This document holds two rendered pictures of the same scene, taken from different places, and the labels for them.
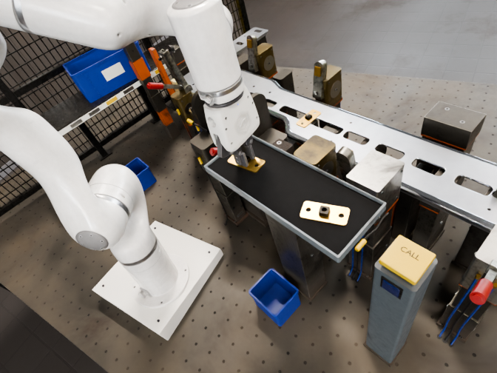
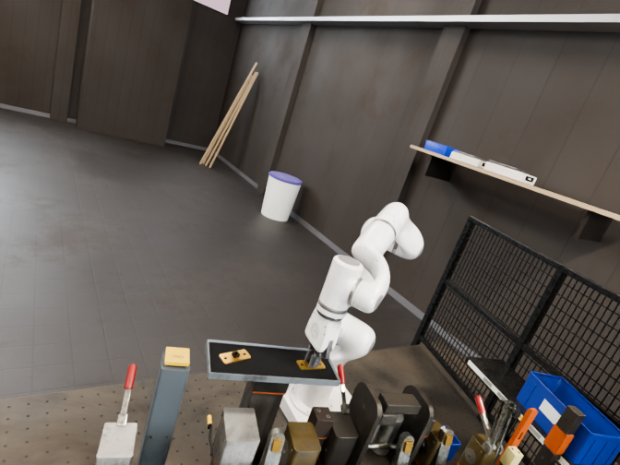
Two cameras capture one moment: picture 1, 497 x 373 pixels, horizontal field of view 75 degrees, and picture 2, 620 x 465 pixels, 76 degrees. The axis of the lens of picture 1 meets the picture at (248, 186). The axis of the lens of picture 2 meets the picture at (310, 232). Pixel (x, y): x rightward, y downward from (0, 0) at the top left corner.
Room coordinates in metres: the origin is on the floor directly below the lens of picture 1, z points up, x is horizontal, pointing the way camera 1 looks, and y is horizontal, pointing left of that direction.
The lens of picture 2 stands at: (0.54, -1.01, 1.84)
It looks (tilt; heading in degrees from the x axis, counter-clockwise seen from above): 17 degrees down; 97
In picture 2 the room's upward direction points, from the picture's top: 18 degrees clockwise
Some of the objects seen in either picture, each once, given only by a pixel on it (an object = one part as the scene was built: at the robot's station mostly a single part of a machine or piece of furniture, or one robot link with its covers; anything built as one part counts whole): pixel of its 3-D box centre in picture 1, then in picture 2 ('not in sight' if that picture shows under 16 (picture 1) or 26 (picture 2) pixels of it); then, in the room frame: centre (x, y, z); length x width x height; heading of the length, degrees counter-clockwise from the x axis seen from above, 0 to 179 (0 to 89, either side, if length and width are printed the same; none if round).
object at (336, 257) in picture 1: (283, 185); (273, 363); (0.44, -0.07, 1.16); 0.37 x 0.14 x 0.02; 29
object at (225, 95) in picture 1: (220, 86); (331, 307); (0.53, -0.01, 1.35); 0.09 x 0.08 x 0.03; 128
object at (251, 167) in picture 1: (245, 160); (311, 363); (0.54, -0.01, 1.17); 0.08 x 0.04 x 0.01; 38
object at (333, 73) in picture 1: (332, 112); not in sight; (0.95, -0.39, 0.87); 0.12 x 0.07 x 0.35; 119
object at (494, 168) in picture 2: not in sight; (510, 172); (1.59, 2.84, 1.85); 0.38 x 0.36 x 0.10; 135
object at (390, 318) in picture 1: (393, 313); (160, 426); (0.21, -0.19, 0.92); 0.08 x 0.08 x 0.44; 29
